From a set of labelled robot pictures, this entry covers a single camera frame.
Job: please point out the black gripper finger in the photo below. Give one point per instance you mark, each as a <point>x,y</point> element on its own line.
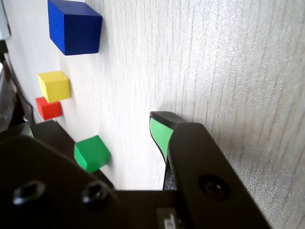
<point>197,155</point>
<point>35,171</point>

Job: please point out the green wooden cube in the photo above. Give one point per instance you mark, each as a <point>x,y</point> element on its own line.
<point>94,152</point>

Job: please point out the red wooden cube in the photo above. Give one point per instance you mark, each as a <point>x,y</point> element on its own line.
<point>50,109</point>

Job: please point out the yellow wooden cube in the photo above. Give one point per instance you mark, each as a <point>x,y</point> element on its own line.
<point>55,86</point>

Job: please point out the blue wooden cube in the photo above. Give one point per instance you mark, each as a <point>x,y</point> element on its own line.
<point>76,28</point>

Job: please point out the grey metal frame piece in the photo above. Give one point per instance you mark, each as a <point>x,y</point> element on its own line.
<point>4,26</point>

